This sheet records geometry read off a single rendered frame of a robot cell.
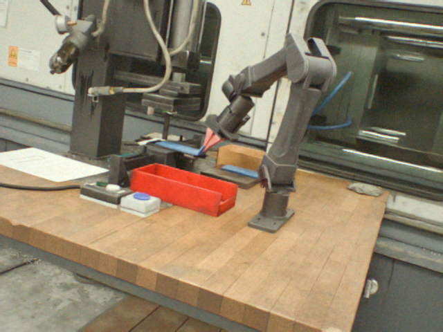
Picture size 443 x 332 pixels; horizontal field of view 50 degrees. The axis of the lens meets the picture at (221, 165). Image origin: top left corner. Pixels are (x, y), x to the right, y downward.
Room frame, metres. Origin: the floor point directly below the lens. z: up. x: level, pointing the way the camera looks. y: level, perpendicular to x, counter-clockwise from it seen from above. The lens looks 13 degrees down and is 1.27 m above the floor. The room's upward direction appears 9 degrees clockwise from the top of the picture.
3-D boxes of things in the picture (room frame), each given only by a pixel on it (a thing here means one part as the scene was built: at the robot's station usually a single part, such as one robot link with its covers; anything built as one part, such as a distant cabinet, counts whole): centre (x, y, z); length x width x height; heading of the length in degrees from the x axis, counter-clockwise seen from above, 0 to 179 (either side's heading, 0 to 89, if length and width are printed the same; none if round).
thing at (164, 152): (1.43, 0.17, 0.98); 0.20 x 0.10 x 0.01; 160
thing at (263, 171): (1.15, -0.14, 1.00); 0.09 x 0.06 x 0.06; 119
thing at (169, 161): (1.43, 0.17, 0.94); 0.20 x 0.10 x 0.07; 160
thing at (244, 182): (1.49, -0.04, 0.91); 0.17 x 0.16 x 0.02; 160
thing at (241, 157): (1.63, -0.12, 0.93); 0.25 x 0.13 x 0.08; 70
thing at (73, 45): (1.41, 0.48, 1.25); 0.19 x 0.07 x 0.19; 160
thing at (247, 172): (1.52, -0.08, 0.93); 0.15 x 0.07 x 0.03; 71
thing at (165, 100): (1.44, 0.24, 1.22); 0.26 x 0.18 x 0.30; 70
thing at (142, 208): (1.04, 0.17, 0.90); 0.07 x 0.07 x 0.06; 70
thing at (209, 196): (1.18, 0.09, 0.93); 0.25 x 0.12 x 0.06; 70
